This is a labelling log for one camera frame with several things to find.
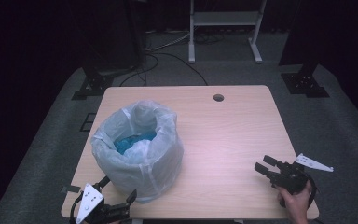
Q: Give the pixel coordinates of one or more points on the black stand base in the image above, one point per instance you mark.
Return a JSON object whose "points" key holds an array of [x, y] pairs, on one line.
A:
{"points": [[304, 82], [96, 84]]}

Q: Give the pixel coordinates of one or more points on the white-lined trash bin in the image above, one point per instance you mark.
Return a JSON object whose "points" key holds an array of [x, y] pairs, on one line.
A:
{"points": [[149, 174]]}

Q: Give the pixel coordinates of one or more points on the blue item inside bin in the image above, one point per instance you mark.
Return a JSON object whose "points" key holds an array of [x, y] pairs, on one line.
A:
{"points": [[130, 142]]}

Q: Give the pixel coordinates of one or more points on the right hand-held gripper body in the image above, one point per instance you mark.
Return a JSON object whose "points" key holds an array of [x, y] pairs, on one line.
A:
{"points": [[292, 177]]}

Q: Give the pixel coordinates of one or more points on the grey tape strip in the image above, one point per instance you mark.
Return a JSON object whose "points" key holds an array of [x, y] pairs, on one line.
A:
{"points": [[71, 188]]}

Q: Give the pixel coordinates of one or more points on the person's right hand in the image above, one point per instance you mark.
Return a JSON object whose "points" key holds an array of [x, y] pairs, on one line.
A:
{"points": [[295, 202]]}

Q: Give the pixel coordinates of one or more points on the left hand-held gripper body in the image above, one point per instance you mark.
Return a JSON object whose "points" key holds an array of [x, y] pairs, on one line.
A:
{"points": [[90, 199]]}

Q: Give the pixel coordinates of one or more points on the white metal stand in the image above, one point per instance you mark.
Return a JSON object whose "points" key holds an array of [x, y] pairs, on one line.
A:
{"points": [[223, 18]]}

